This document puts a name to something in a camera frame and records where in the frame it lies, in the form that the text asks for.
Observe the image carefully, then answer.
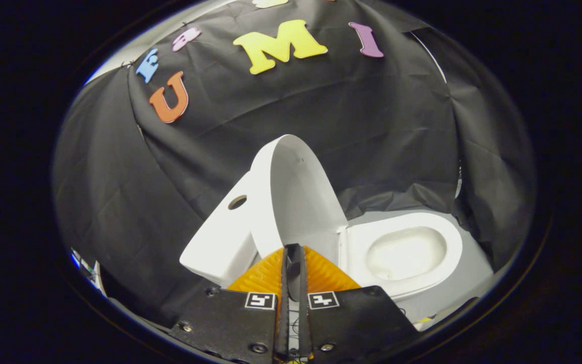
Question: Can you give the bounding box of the white toilet lid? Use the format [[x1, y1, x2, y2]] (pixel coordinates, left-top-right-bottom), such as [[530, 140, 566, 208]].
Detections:
[[249, 134, 349, 264]]

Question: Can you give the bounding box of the white ceramic toilet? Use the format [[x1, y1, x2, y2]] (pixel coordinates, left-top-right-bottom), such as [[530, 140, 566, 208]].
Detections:
[[179, 172, 464, 324]]

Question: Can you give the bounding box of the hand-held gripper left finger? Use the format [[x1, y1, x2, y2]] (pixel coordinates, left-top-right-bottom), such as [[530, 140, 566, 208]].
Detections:
[[169, 244, 293, 363]]

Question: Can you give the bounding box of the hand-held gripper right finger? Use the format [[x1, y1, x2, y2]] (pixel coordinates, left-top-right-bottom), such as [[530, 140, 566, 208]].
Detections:
[[298, 245, 419, 360]]

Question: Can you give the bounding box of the black backdrop cloth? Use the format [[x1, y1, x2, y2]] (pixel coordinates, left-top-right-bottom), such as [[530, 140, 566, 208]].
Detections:
[[53, 0, 538, 329]]

